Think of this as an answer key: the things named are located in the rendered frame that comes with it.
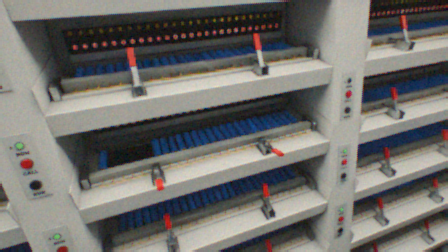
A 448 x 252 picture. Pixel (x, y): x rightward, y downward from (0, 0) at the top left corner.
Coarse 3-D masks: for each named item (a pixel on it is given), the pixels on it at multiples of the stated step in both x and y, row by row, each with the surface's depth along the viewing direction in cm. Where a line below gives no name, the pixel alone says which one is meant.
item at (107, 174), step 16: (288, 128) 67; (304, 128) 69; (208, 144) 62; (224, 144) 62; (240, 144) 63; (144, 160) 57; (160, 160) 57; (176, 160) 59; (96, 176) 53; (112, 176) 55
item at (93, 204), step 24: (168, 120) 68; (312, 120) 69; (288, 144) 65; (312, 144) 65; (96, 168) 59; (168, 168) 58; (192, 168) 58; (216, 168) 58; (240, 168) 60; (264, 168) 63; (72, 192) 47; (96, 192) 53; (120, 192) 53; (144, 192) 53; (168, 192) 55; (96, 216) 52
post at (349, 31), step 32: (288, 0) 71; (320, 0) 60; (352, 0) 56; (288, 32) 74; (320, 32) 62; (352, 32) 59; (352, 64) 61; (288, 96) 81; (320, 96) 66; (352, 128) 68; (320, 160) 72; (352, 160) 71; (352, 192) 75; (320, 224) 79
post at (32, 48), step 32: (0, 0) 37; (0, 32) 38; (32, 32) 46; (32, 64) 43; (0, 96) 40; (32, 96) 41; (0, 128) 41; (32, 128) 43; (0, 160) 42; (64, 160) 48; (64, 192) 47; (32, 224) 47; (96, 224) 60
